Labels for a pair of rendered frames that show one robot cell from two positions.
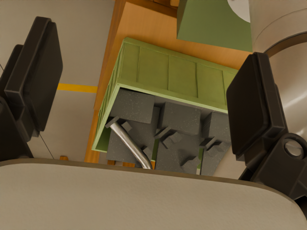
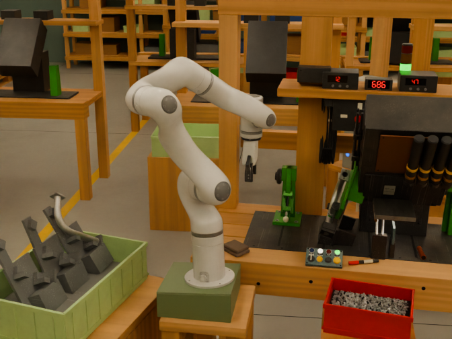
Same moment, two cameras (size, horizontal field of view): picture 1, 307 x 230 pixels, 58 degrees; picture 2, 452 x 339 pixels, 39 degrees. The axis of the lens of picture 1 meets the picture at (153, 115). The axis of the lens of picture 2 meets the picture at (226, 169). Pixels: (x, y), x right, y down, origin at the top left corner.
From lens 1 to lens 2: 2.44 m
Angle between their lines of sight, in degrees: 78
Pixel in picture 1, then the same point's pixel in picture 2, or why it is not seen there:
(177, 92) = (129, 261)
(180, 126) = (74, 270)
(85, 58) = not seen: outside the picture
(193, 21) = (185, 264)
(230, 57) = (119, 315)
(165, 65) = (134, 276)
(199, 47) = (132, 303)
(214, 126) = (60, 289)
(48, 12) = not seen: outside the picture
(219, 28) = (181, 270)
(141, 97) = (103, 266)
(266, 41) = not seen: hidden behind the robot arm
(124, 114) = (100, 248)
